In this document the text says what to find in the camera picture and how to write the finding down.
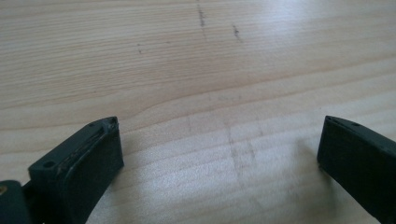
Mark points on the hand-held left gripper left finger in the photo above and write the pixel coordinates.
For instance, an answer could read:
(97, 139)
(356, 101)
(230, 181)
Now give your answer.
(81, 166)

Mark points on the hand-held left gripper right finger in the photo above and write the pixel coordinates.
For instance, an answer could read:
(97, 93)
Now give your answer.
(358, 155)

